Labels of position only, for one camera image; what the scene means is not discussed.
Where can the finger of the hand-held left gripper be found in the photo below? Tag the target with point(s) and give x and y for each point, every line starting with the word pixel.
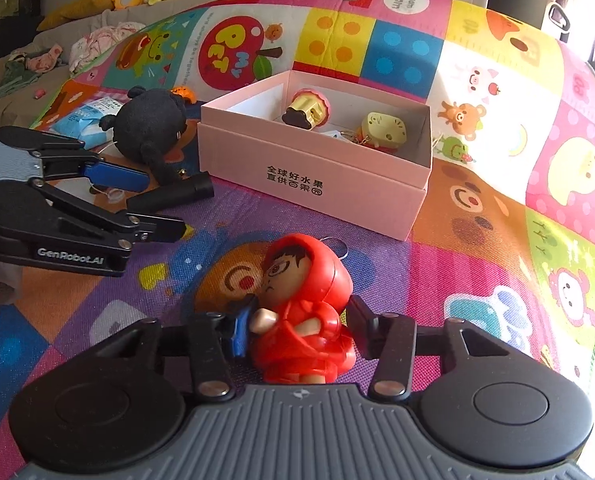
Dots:
pixel 157 230
pixel 117 176

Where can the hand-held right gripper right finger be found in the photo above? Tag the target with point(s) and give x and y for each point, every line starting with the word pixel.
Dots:
pixel 365 327

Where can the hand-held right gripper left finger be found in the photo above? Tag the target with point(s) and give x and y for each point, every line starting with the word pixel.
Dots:
pixel 238 335

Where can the black flashlight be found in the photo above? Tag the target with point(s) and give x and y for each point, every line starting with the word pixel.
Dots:
pixel 177 191

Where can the black plush toy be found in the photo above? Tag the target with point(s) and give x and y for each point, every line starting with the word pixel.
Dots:
pixel 147 125

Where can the red hooded figurine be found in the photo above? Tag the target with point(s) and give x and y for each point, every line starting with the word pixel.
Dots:
pixel 307 305

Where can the blue tissue packet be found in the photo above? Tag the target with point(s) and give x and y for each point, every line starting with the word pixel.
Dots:
pixel 84 120

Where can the pink cardboard box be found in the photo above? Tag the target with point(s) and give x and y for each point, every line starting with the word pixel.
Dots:
pixel 302 200

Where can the pink toy dessert cup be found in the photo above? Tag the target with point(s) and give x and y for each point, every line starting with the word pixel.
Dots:
pixel 310 107

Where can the yellow cheese toy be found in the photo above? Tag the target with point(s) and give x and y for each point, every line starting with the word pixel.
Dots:
pixel 385 130

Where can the small orange toy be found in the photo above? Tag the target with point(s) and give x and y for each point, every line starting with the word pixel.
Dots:
pixel 183 94

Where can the small pink cloth toy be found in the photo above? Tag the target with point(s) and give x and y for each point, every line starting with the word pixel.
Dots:
pixel 44 57

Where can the green cloth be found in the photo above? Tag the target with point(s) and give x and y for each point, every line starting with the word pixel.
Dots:
pixel 12 77

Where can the colourful cartoon play mat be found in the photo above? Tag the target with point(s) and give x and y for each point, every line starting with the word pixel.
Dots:
pixel 477 210

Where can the yellow long cushion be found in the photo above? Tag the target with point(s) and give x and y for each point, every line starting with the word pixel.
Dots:
pixel 77 10

